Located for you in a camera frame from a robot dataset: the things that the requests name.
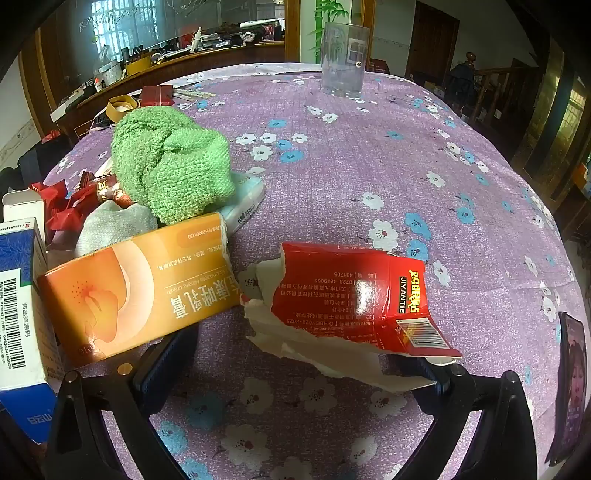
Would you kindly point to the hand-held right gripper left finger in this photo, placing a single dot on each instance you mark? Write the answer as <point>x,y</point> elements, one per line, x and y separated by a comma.
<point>161,369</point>

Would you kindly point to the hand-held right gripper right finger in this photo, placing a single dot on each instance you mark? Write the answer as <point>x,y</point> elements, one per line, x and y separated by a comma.
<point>420,369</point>

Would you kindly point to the orange cardboard box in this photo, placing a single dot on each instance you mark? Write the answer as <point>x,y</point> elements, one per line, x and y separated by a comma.
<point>138,286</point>

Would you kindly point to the torn red cardboard box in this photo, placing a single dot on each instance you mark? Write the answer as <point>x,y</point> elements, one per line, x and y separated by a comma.
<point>351,295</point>

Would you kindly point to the red plastic bag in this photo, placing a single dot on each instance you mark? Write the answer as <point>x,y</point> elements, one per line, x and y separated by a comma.
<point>62,214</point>

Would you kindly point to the teal tissue pack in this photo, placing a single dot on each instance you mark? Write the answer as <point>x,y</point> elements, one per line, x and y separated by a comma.
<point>247,198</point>

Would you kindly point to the blue white cardboard box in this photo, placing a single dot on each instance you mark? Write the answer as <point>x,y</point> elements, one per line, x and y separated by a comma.
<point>23,323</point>

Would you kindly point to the grey sock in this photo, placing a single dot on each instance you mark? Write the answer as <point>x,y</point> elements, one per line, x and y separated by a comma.
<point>115,226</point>

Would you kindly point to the smartphone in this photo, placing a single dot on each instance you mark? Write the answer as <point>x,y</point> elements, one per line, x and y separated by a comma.
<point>572,383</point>

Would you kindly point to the purple floral tablecloth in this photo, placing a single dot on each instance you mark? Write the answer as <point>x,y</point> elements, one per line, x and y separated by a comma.
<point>346,184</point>

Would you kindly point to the green fluffy towel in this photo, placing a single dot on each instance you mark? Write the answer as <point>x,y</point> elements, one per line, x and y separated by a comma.
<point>171,157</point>

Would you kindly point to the white open cardboard box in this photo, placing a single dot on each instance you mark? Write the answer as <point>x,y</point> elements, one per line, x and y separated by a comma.
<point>23,205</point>

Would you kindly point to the yellow tape roll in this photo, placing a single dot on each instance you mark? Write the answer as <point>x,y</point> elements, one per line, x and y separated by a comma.
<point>121,115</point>

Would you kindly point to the red flat packet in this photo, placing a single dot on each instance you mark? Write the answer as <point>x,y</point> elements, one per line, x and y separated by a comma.
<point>156,95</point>

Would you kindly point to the wrapped chopsticks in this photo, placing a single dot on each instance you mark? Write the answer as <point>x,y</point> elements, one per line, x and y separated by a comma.
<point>194,94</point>

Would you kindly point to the white flat box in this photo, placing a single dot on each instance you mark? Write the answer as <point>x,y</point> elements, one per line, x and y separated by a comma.
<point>67,107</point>

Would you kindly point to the wooden stair railing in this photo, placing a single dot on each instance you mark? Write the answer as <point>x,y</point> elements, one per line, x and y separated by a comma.
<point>494,78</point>

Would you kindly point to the yellow tub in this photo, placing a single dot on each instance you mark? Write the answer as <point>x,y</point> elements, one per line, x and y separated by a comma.
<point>138,66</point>

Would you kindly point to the clear glass mug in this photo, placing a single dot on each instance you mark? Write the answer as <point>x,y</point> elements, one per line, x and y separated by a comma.
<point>344,64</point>

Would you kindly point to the wooden mirror cabinet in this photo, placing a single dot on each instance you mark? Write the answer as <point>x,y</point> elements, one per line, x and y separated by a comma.
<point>221,57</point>

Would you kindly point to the dark wooden door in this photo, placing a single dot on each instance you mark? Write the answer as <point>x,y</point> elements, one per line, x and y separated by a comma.
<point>434,37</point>

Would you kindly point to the green bamboo wall decal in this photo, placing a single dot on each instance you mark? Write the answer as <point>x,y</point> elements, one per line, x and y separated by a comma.
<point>334,9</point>

